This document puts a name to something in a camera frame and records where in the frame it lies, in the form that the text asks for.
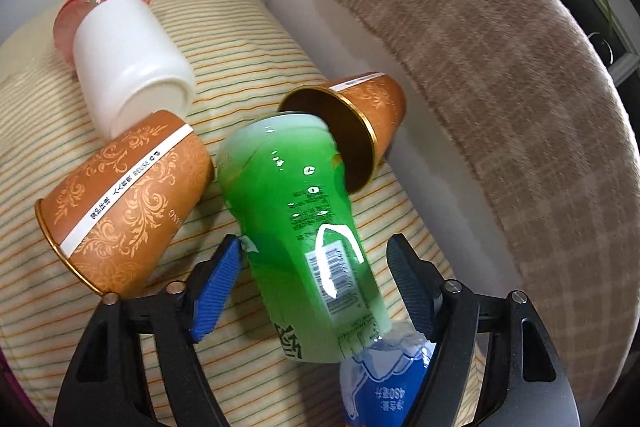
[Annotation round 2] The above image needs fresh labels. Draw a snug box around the orange patterned paper cup left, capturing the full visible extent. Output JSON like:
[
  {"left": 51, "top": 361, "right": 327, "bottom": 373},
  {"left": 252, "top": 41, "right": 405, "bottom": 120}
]
[{"left": 35, "top": 110, "right": 214, "bottom": 297}]

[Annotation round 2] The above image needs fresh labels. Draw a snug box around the orange patterned paper cup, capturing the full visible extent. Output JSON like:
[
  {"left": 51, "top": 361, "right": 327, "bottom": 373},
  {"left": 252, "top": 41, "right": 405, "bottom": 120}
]
[
  {"left": 278, "top": 72, "right": 407, "bottom": 194},
  {"left": 35, "top": 110, "right": 214, "bottom": 297}
]

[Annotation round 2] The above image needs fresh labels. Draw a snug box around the orange patterned paper cup right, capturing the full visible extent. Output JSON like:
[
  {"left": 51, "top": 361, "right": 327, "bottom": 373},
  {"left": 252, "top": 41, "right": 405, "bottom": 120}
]
[{"left": 278, "top": 72, "right": 407, "bottom": 194}]

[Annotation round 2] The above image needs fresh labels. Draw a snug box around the white plastic cup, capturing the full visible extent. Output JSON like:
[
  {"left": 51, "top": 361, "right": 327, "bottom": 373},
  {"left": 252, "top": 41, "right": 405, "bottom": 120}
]
[{"left": 73, "top": 0, "right": 196, "bottom": 141}]

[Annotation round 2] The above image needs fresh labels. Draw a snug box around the blue label plastic bottle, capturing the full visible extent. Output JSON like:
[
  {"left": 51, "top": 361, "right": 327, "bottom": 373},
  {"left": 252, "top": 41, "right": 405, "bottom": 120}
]
[{"left": 340, "top": 321, "right": 436, "bottom": 427}]

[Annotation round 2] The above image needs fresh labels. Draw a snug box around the striped cream cushion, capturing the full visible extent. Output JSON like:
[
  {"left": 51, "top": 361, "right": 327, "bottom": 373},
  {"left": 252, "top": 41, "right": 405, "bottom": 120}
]
[{"left": 0, "top": 0, "right": 486, "bottom": 427}]

